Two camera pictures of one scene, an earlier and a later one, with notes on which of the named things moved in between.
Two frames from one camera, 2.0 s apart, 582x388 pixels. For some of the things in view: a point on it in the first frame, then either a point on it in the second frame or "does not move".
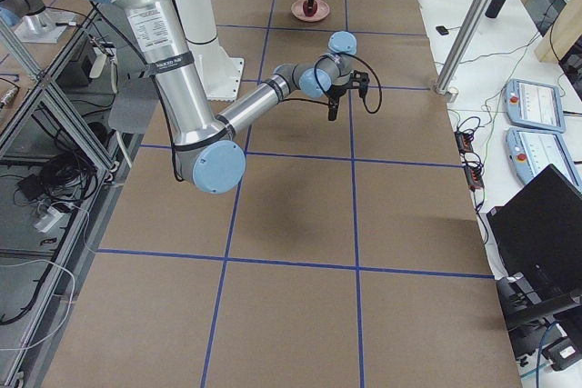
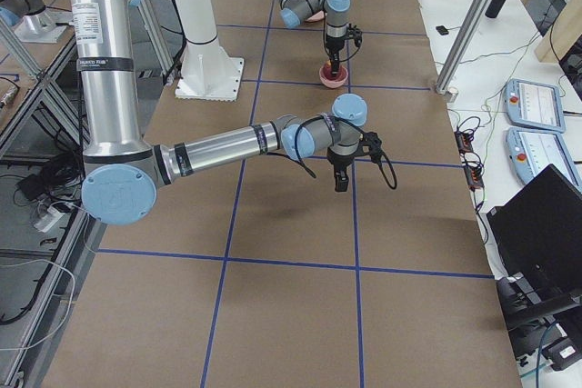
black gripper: (359, 80) → (371, 144)
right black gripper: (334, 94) → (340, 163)
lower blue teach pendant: (529, 152) does not move
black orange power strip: (471, 163) does not move
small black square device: (442, 30) does not move
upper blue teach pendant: (535, 104) does not move
